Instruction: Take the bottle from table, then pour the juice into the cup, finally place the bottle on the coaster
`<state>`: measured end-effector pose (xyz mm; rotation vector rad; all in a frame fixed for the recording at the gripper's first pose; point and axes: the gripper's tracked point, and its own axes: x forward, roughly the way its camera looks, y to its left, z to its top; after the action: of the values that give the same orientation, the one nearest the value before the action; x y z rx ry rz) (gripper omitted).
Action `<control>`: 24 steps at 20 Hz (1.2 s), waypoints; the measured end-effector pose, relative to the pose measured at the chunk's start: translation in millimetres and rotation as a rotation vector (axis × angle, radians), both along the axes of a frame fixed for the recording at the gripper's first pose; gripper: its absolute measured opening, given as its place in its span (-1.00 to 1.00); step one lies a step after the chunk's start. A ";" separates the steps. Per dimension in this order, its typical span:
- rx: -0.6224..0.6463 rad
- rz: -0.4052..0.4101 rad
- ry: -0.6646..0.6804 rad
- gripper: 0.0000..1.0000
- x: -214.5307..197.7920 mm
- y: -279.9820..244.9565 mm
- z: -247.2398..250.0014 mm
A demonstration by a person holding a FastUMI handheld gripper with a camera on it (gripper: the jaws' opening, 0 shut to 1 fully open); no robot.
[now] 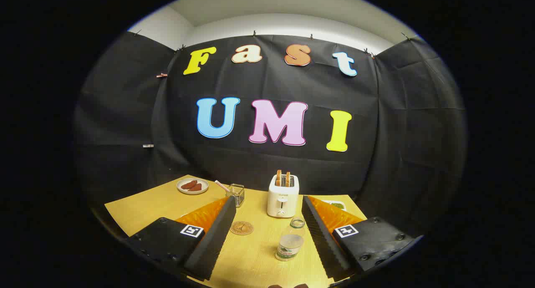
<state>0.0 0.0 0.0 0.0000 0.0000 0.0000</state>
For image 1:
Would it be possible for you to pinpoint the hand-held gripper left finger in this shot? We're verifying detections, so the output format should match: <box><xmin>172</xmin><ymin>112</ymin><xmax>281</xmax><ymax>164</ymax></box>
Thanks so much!
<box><xmin>125</xmin><ymin>196</ymin><xmax>237</xmax><ymax>281</ymax></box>

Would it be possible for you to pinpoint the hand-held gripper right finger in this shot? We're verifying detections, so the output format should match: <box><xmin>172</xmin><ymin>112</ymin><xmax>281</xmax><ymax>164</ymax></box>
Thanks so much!
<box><xmin>301</xmin><ymin>195</ymin><xmax>415</xmax><ymax>283</ymax></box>

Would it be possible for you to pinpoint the round cork coaster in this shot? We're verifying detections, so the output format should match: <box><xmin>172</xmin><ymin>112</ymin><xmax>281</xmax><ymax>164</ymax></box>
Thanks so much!
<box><xmin>229</xmin><ymin>221</ymin><xmax>255</xmax><ymax>236</ymax></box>

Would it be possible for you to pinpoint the clear plastic juice bottle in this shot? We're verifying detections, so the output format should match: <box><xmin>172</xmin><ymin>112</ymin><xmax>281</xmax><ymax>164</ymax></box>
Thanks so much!
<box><xmin>275</xmin><ymin>216</ymin><xmax>307</xmax><ymax>262</ymax></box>

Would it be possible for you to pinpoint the white divided grain dish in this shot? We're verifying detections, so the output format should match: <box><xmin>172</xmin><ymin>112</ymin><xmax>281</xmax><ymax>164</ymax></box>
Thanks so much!
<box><xmin>321</xmin><ymin>200</ymin><xmax>347</xmax><ymax>212</ymax></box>

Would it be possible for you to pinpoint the white toaster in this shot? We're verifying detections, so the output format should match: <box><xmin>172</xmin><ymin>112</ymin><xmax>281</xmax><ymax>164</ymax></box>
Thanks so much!
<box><xmin>266</xmin><ymin>174</ymin><xmax>301</xmax><ymax>219</ymax></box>

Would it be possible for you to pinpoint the wooden table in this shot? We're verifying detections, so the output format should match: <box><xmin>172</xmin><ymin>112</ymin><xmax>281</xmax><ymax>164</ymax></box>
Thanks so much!
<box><xmin>104</xmin><ymin>174</ymin><xmax>368</xmax><ymax>288</ymax></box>

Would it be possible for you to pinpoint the small white plate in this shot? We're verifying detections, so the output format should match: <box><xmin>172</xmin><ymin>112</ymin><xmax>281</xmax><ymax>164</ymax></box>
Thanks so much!
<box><xmin>176</xmin><ymin>177</ymin><xmax>209</xmax><ymax>196</ymax></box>

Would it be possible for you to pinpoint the black backdrop cloth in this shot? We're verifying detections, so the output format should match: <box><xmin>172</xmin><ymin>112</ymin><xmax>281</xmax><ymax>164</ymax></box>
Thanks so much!
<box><xmin>73</xmin><ymin>31</ymin><xmax>468</xmax><ymax>240</ymax></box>

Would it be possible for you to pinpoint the wire basket holder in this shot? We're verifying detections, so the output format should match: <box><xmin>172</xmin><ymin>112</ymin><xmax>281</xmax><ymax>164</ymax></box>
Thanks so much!
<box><xmin>225</xmin><ymin>183</ymin><xmax>246</xmax><ymax>208</ymax></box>

